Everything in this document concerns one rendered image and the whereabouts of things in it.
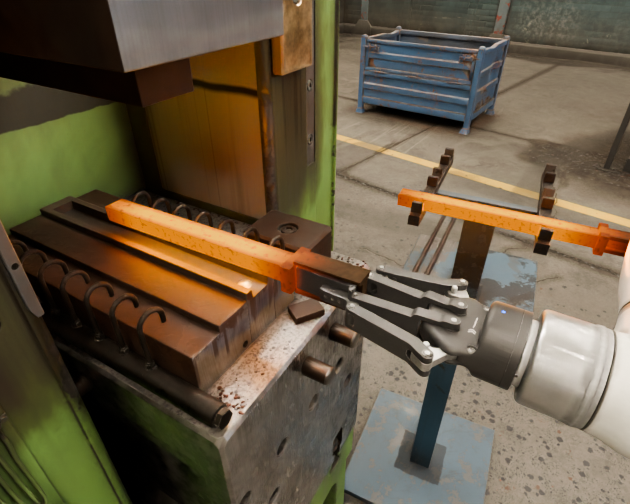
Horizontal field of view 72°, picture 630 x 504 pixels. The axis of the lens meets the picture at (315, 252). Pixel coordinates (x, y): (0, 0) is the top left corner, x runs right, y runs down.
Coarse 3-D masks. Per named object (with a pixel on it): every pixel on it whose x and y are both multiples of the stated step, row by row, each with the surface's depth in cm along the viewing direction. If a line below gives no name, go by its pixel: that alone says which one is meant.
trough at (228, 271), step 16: (64, 208) 71; (80, 208) 72; (96, 224) 68; (112, 224) 68; (144, 240) 65; (160, 240) 64; (176, 256) 61; (192, 256) 61; (208, 256) 60; (224, 272) 58; (240, 272) 58; (256, 288) 55
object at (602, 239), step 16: (400, 192) 79; (416, 192) 79; (432, 208) 77; (448, 208) 76; (464, 208) 74; (480, 208) 74; (496, 208) 74; (496, 224) 73; (512, 224) 72; (528, 224) 71; (544, 224) 70; (560, 224) 70; (576, 224) 70; (608, 224) 69; (560, 240) 70; (576, 240) 69; (592, 240) 68; (608, 240) 66; (624, 240) 66; (624, 256) 67
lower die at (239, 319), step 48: (96, 192) 76; (48, 240) 64; (96, 240) 64; (48, 288) 58; (96, 288) 56; (144, 288) 55; (192, 288) 55; (240, 288) 53; (192, 336) 49; (240, 336) 54; (192, 384) 50
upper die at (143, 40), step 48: (0, 0) 33; (48, 0) 30; (96, 0) 28; (144, 0) 30; (192, 0) 33; (240, 0) 38; (0, 48) 36; (48, 48) 33; (96, 48) 30; (144, 48) 31; (192, 48) 34
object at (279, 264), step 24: (120, 216) 61; (144, 216) 59; (168, 216) 59; (168, 240) 58; (192, 240) 55; (216, 240) 54; (240, 240) 53; (240, 264) 52; (264, 264) 50; (288, 264) 48; (312, 264) 47; (336, 264) 47; (288, 288) 49; (360, 288) 45
